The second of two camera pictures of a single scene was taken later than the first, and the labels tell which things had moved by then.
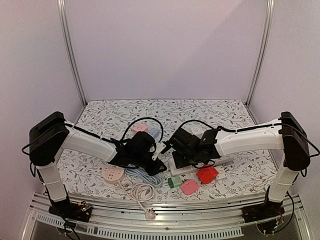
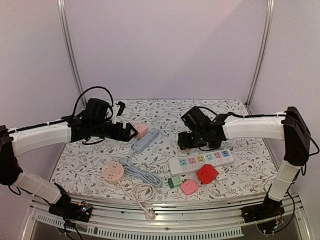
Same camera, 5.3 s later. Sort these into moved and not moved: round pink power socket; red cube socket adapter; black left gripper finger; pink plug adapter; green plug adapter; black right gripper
Moved: black right gripper; black left gripper finger
Not moved: round pink power socket; pink plug adapter; green plug adapter; red cube socket adapter
